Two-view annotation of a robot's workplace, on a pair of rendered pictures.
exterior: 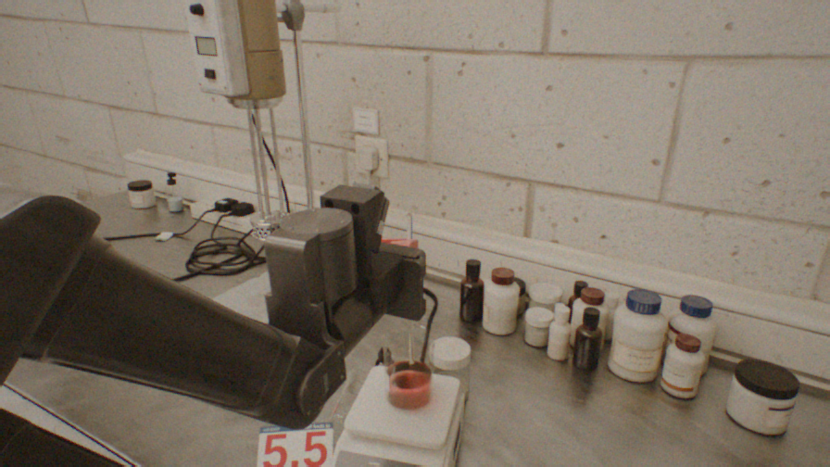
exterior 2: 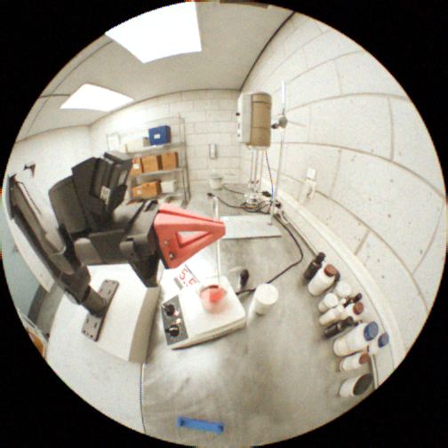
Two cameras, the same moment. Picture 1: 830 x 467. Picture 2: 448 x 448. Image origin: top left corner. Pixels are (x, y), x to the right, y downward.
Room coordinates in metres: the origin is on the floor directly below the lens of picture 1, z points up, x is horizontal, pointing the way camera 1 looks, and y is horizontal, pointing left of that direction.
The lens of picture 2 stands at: (0.49, -0.10, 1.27)
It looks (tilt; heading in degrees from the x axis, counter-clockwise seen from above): 33 degrees down; 53
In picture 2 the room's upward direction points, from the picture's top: straight up
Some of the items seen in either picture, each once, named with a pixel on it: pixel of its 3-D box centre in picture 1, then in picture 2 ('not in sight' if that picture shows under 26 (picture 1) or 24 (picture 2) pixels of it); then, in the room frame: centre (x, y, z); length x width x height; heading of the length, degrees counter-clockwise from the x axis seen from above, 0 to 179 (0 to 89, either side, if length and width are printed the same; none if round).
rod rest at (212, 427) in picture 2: not in sight; (199, 427); (0.33, -0.24, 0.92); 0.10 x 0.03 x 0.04; 137
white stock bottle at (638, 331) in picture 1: (637, 333); (356, 339); (0.73, -0.34, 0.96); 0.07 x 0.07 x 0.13
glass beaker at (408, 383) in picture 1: (409, 370); (214, 295); (0.55, 0.01, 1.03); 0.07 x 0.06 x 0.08; 155
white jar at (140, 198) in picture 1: (142, 194); not in sight; (1.48, 0.76, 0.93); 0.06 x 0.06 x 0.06
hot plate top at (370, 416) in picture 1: (405, 403); (211, 303); (0.54, 0.01, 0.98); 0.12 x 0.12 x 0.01; 76
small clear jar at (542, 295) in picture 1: (544, 306); (339, 293); (0.86, -0.23, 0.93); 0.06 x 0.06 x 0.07
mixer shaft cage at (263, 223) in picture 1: (263, 169); (255, 175); (0.94, 0.27, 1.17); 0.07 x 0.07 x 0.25
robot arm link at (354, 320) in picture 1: (330, 318); (96, 241); (0.41, 0.07, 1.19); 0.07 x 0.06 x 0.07; 157
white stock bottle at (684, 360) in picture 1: (683, 364); (354, 362); (0.68, -0.39, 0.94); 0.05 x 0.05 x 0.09
